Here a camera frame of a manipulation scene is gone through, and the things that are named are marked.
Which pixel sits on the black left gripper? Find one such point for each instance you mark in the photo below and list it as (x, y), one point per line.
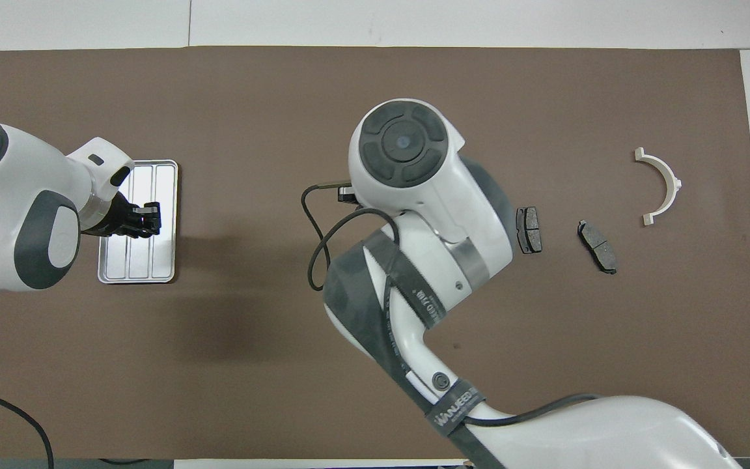
(114, 221)

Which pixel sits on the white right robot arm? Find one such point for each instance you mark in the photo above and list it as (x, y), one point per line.
(440, 195)

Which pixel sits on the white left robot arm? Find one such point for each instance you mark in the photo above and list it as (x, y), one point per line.
(17, 195)

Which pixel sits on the silver metal tray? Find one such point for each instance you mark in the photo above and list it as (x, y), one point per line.
(163, 260)

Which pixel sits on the brown table mat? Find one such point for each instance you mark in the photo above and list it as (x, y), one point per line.
(219, 365)

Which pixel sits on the short dark brake pad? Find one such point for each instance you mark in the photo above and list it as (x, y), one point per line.
(531, 231)

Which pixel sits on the long grey brake pad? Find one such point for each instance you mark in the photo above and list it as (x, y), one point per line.
(597, 247)

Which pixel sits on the white semicircular plastic bracket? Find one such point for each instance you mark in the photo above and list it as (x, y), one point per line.
(674, 187)

